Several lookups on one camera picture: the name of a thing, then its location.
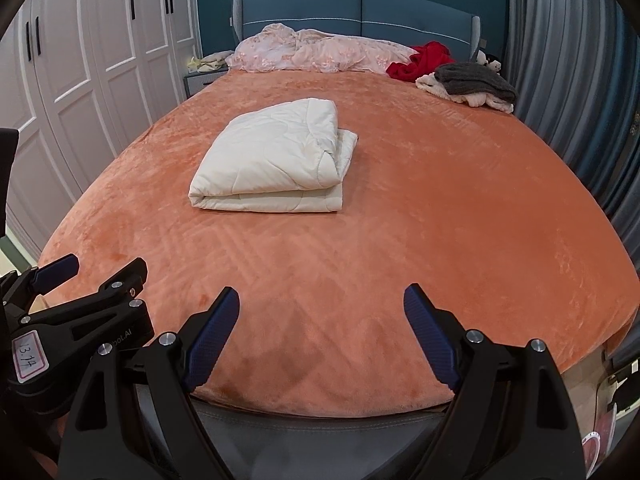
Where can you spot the dark grey garment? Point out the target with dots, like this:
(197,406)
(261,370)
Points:
(470,77)

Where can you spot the cream clothes on nightstand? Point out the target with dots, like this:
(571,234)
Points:
(210,63)

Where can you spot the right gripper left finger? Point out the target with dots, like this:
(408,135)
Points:
(133,418)

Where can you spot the cream fleece garment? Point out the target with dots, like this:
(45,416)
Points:
(431,85)

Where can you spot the red garment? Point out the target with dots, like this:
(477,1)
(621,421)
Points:
(425,60)

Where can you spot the dark blue nightstand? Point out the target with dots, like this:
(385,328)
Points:
(196,82)

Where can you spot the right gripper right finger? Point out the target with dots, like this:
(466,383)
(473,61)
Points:
(511,416)

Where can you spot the blue grey curtain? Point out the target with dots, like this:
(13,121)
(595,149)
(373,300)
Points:
(575,66)

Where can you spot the blue upholstered headboard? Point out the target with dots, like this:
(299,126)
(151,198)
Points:
(408,22)

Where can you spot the cream quilted robe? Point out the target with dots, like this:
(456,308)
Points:
(289,158)

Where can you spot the orange plush bed cover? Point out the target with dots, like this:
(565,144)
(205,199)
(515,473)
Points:
(466,202)

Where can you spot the plush toy by headboard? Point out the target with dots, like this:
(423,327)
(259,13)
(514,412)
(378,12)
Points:
(488,60)

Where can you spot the white panelled wardrobe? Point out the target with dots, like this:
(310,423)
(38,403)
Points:
(80,81)

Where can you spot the pink floral duvet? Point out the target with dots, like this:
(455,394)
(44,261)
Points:
(279,47)

